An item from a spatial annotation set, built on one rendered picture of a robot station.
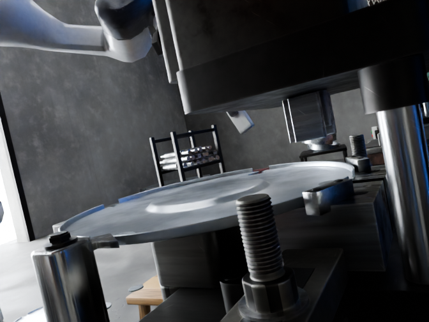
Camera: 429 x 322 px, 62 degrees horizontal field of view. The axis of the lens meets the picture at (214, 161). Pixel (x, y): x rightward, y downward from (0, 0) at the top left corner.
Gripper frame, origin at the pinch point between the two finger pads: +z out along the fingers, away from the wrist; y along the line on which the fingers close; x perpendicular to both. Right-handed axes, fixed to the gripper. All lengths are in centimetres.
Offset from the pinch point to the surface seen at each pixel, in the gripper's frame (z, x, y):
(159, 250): 15.2, 1.8, 37.9
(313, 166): 16.3, 13.7, 21.0
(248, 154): -81, -305, -620
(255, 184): 14.9, 12.0, 33.0
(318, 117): 13.4, 21.0, 34.9
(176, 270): 17.7, 2.4, 37.9
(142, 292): 21, -85, -29
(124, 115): -249, -377, -427
